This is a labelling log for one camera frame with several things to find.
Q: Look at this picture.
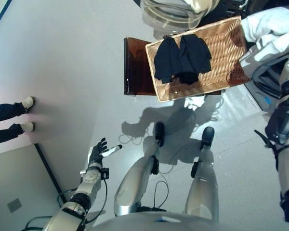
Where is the round glass washer door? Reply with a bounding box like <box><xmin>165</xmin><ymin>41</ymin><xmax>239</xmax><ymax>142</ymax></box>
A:
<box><xmin>141</xmin><ymin>0</ymin><xmax>222</xmax><ymax>33</ymax></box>

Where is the brown amber acrylic stool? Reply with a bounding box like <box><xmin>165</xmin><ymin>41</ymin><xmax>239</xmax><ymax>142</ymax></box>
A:
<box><xmin>123</xmin><ymin>37</ymin><xmax>222</xmax><ymax>97</ymax></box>

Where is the black leg cable loop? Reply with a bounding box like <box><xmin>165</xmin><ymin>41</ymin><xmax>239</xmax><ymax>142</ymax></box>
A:
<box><xmin>153</xmin><ymin>180</ymin><xmax>170</xmax><ymax>210</ymax></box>

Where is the robot torso grey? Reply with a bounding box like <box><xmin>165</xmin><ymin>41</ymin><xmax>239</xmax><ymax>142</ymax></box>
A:
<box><xmin>91</xmin><ymin>206</ymin><xmax>289</xmax><ymax>231</ymax></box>

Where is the grey wall socket plate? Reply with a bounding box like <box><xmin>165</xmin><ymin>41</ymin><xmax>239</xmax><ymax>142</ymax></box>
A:
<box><xmin>7</xmin><ymin>198</ymin><xmax>23</xmax><ymax>213</ymax></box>

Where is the robot left hand black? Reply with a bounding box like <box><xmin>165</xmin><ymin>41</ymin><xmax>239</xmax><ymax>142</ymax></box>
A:
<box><xmin>88</xmin><ymin>137</ymin><xmax>123</xmax><ymax>169</ymax></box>

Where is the dark grey washing machine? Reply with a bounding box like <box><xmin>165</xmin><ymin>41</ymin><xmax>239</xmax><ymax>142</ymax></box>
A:
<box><xmin>202</xmin><ymin>0</ymin><xmax>289</xmax><ymax>114</ymax></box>

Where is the robot left leg silver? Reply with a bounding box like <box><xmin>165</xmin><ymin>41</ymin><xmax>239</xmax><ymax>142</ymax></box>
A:
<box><xmin>113</xmin><ymin>122</ymin><xmax>166</xmax><ymax>217</ymax></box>

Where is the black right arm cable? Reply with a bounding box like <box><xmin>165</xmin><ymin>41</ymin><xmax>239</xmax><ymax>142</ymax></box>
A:
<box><xmin>251</xmin><ymin>55</ymin><xmax>289</xmax><ymax>106</ymax></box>

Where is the white garment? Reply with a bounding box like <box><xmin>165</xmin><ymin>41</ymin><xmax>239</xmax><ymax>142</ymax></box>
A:
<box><xmin>238</xmin><ymin>6</ymin><xmax>289</xmax><ymax>84</ymax></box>

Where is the flat rectangular wicker basket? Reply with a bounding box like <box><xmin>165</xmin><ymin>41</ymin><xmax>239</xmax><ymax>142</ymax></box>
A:
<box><xmin>145</xmin><ymin>15</ymin><xmax>252</xmax><ymax>103</ymax></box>

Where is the black garment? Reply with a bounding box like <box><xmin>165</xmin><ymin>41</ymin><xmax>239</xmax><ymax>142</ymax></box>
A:
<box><xmin>154</xmin><ymin>36</ymin><xmax>183</xmax><ymax>84</ymax></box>
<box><xmin>178</xmin><ymin>33</ymin><xmax>212</xmax><ymax>85</ymax></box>

